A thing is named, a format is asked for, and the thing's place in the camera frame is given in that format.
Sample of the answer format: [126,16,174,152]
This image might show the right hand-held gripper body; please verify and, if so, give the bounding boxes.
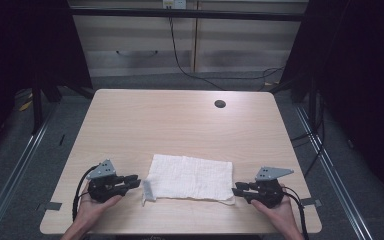
[245,166,295,210]

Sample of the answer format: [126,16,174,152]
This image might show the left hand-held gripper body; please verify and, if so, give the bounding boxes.
[86,158,130,204]

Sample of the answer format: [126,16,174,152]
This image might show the white towel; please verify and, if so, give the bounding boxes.
[141,153,236,207]

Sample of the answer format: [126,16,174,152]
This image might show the person's left hand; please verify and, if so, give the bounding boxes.
[76,183,124,232]

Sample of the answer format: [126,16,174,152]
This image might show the person's right hand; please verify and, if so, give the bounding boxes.
[250,183,296,232]

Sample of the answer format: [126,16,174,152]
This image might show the grey tape strip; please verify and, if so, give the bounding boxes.
[301,197,323,208]
[45,201,63,212]

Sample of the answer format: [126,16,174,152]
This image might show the yellow object on floor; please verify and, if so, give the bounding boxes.
[18,99,34,112]

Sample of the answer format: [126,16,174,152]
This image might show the black curtain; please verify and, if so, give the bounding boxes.
[279,0,384,208]
[0,0,93,161]

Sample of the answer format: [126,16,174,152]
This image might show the black horizontal metal bar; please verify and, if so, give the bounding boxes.
[69,8,309,23]

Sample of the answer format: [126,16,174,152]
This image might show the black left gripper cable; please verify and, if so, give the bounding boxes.
[72,164,100,223]

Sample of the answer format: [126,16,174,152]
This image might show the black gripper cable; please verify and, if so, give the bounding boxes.
[281,186,311,240]
[72,164,100,223]

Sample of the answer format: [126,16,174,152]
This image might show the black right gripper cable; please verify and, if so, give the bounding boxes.
[281,186,311,240]

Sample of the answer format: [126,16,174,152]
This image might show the metal floor rail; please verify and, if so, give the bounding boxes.
[294,105,375,240]
[0,103,60,240]

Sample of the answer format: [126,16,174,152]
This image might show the black floor cables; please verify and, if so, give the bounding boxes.
[289,96,326,178]

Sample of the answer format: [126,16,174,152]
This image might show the black metal stand post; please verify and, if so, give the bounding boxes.
[31,76,44,135]
[308,76,318,132]

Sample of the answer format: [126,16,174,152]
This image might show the black hanging wall cable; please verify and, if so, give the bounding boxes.
[168,16,284,92]

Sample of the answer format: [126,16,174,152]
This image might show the white wall outlet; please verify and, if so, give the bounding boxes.
[162,0,188,10]

